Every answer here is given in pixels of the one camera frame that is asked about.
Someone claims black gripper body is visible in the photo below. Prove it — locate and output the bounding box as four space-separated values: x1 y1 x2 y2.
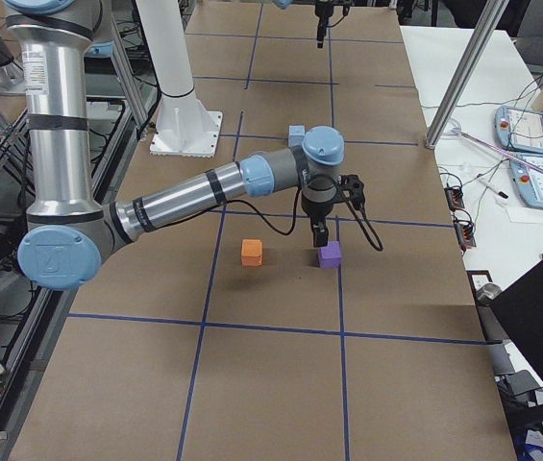
302 173 365 226
314 0 351 29

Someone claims light blue foam block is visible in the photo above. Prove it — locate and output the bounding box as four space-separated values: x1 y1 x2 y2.
287 125 306 147

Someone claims purple foam block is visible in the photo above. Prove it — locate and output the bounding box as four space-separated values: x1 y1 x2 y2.
318 240 342 268

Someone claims orange foam block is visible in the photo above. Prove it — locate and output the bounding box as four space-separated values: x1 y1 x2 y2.
240 239 263 267

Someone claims black power strip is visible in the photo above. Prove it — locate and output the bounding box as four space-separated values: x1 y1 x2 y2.
453 220 477 252
444 186 465 211

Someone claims black marker pen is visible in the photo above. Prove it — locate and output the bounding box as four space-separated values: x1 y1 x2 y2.
478 177 508 200

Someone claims grey metal cup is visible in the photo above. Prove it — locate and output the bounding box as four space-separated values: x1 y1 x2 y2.
475 282 503 307

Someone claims upper teach pendant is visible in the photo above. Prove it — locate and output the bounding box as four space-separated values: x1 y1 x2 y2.
494 105 543 155

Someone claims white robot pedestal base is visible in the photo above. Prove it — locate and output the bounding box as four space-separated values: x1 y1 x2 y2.
136 0 223 158

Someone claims aluminium frame post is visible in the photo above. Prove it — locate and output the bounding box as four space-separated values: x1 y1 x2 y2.
425 0 508 149

